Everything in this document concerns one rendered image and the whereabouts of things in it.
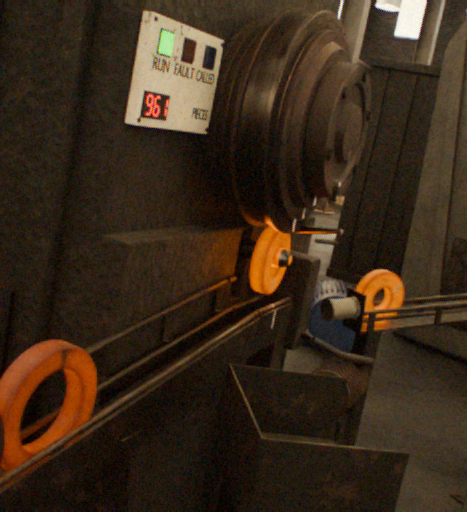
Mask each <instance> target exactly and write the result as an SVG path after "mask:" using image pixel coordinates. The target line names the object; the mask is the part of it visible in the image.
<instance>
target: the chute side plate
mask: <svg viewBox="0 0 467 512"><path fill-rule="evenodd" d="M292 306H293V302H290V303H288V304H285V305H282V306H280V307H278V308H276V309H273V311H270V312H268V313H265V314H263V315H261V316H259V317H257V318H256V319H254V320H252V321H250V322H249V323H247V324H246V325H244V326H243V328H241V329H240V330H238V331H236V332H235V333H233V334H232V335H230V336H229V337H227V338H226V339H224V340H222V341H220V342H219V344H217V345H216V346H214V347H213V348H211V349H210V350H209V351H206V352H205V353H203V354H201V355H200V356H198V357H197V358H195V359H194V361H192V362H190V363H188V364H187V365H185V366H184V367H182V368H181V369H179V370H178V371H177V372H175V373H173V374H171V375H170V376H168V377H167V379H165V380H164V381H162V382H161V383H159V384H158V385H155V386H154V387H152V388H151V389H149V390H148V391H147V392H145V393H144V394H142V395H139V397H138V398H136V399H135V400H133V401H132V402H130V403H129V404H127V405H126V406H124V407H123V408H120V409H119V410H117V411H116V412H115V413H113V414H112V416H110V417H109V418H107V419H106V420H103V421H102V422H100V423H99V424H97V425H96V426H94V427H93V428H91V429H90V430H88V431H87V432H84V433H83V434H81V435H80V437H78V438H77V439H75V440H74V441H72V442H71V443H69V444H68V445H66V446H64V447H63V448H61V449H60V450H58V451H57V452H55V453H54V454H52V455H51V456H49V457H48V459H46V460H44V461H42V462H41V463H39V464H38V465H36V466H35V467H33V468H32V469H30V470H29V471H27V472H26V473H24V474H22V475H20V476H19V477H17V478H16V479H14V480H13V481H11V483H10V484H8V485H7V486H5V487H4V488H2V489H1V490H0V512H49V511H50V510H52V509H53V508H54V507H56V506H57V505H58V504H59V503H62V502H63V501H64V500H66V499H67V498H68V497H69V495H71V494H72V493H73V492H75V491H76V490H77V489H78V488H81V487H82V486H83V485H85V484H86V483H87V482H89V481H90V480H91V479H92V478H94V477H95V476H96V475H98V474H99V472H100V473H101V471H102V470H104V469H105V468H106V467H108V466H109V465H110V464H111V463H113V462H114V461H115V460H117V458H118V451H119V446H121V441H122V440H124V439H125V438H127V437H129V436H131V435H132V434H134V433H136V431H138V430H140V429H142V434H141V440H140V442H141V441H142V440H143V439H145V438H146V437H147V436H148V435H150V434H151V433H152V432H154V430H155V429H157V428H158V427H160V426H161V425H162V424H164V423H165V422H166V421H167V420H169V419H170V418H171V417H174V416H175V415H176V414H178V413H179V411H180V410H181V409H183V408H184V407H185V406H187V405H188V404H189V403H191V402H193V401H194V400H195V399H197V398H198V397H199V396H200V395H202V393H203V392H204V391H206V390H208V389H209V388H211V387H212V386H213V385H214V384H216V383H217V382H218V381H220V380H221V379H222V378H224V376H226V374H227V369H228V364H229V363H230V364H238V365H241V364H242V363H244V362H245V361H246V359H247V358H249V357H250V356H251V355H253V354H254V353H256V352H258V351H260V350H262V349H264V348H266V347H267V346H269V345H272V344H274V342H275V339H276V334H277V330H278V329H280V328H282V326H284V325H286V330H285V335H284V337H285V336H286V332H288V326H289V321H290V317H291V312H292ZM275 312H276V315H275V319H274V314H275ZM273 319H274V324H273ZM272 324H273V329H272Z"/></svg>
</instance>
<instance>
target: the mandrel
mask: <svg viewBox="0 0 467 512"><path fill-rule="evenodd" d="M257 242H258V241H256V240H251V239H247V238H243V237H241V242H240V248H238V253H237V256H240V257H243V258H247V259H250V260H251V257H252V254H253V250H254V247H256V244H257ZM291 261H292V255H291V254H290V253H289V252H288V251H286V250H285V249H283V248H278V249H277V250H276V252H275V254H274V257H273V260H272V266H274V267H277V268H283V267H286V266H290V264H291Z"/></svg>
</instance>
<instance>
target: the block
mask: <svg viewBox="0 0 467 512"><path fill-rule="evenodd" d="M290 254H291V255H292V261H291V264H290V266H286V269H285V271H284V274H283V276H282V280H281V282H280V283H279V285H278V287H277V288H276V289H275V290H278V291H281V292H285V293H289V295H293V306H292V312H291V317H290V321H289V326H288V332H286V336H285V337H284V340H283V345H282V348H283V349H286V350H291V351H292V350H295V349H297V348H299V347H300V346H301V345H302V343H303V339H301V338H300V335H301V333H302V331H303V332H306V331H307V325H308V320H309V316H310V310H311V306H312V301H313V297H314V291H315V287H316V282H317V276H318V272H320V267H321V259H320V258H318V257H316V256H313V255H309V254H305V253H300V252H297V251H293V250H290Z"/></svg>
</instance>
